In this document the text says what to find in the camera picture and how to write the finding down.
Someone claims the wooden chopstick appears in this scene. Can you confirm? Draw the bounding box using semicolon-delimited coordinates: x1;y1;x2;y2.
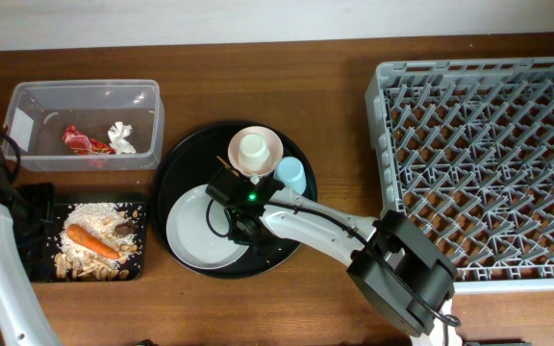
216;156;239;177

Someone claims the white tissue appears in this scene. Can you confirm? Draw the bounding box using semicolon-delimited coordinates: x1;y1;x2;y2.
108;121;137;155

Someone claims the pink saucer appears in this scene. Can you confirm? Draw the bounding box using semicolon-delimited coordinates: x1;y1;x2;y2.
227;126;284;178

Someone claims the round black tray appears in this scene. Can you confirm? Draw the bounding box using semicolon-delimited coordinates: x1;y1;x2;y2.
149;121;300;280

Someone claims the orange carrot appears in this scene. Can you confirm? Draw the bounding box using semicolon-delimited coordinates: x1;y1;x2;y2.
65;224;119;260

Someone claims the red snack wrapper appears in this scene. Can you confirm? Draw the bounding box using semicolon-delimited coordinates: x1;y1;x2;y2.
62;125;115;155

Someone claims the light blue upturned cup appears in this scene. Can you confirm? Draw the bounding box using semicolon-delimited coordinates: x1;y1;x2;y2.
273;157;307;194

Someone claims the dark brown food lump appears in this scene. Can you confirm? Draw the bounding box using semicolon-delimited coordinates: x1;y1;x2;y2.
113;222;137;237

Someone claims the clear plastic bin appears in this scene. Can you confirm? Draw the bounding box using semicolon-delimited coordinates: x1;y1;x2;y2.
3;79;164;171

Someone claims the pile of almonds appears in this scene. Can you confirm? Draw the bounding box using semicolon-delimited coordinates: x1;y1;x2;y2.
53;209;141;282

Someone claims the grey round plate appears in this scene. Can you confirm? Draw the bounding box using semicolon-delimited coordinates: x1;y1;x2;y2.
166;185;248;270

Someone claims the black rectangular waste tray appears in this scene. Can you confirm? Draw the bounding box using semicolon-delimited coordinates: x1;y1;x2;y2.
18;184;147;283

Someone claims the pile of rice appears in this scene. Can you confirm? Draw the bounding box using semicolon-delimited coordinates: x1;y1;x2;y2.
59;203;141;269

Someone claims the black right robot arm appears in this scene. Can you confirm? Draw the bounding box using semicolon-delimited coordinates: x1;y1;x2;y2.
206;168;463;345

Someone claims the white upturned cup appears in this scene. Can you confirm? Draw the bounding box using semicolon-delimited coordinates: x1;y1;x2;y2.
239;134;270;171

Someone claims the grey dishwasher rack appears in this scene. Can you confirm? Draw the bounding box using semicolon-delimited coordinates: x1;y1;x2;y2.
365;57;554;294

